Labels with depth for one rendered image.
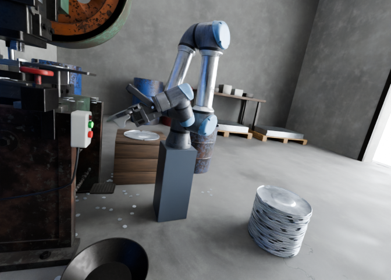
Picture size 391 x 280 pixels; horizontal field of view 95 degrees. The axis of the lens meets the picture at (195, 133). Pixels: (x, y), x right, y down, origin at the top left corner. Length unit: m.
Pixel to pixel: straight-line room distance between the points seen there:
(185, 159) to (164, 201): 0.27
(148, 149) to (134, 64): 3.11
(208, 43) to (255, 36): 4.34
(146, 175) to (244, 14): 4.45
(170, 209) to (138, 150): 0.51
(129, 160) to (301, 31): 5.47
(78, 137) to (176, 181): 0.54
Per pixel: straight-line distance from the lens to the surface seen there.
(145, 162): 1.46
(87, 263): 1.00
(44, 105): 0.72
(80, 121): 0.79
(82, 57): 4.51
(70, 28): 1.44
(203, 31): 0.93
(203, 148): 1.72
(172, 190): 1.09
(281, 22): 5.68
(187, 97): 0.76
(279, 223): 1.11
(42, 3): 1.18
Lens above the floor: 0.76
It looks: 12 degrees down
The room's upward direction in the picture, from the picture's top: 9 degrees clockwise
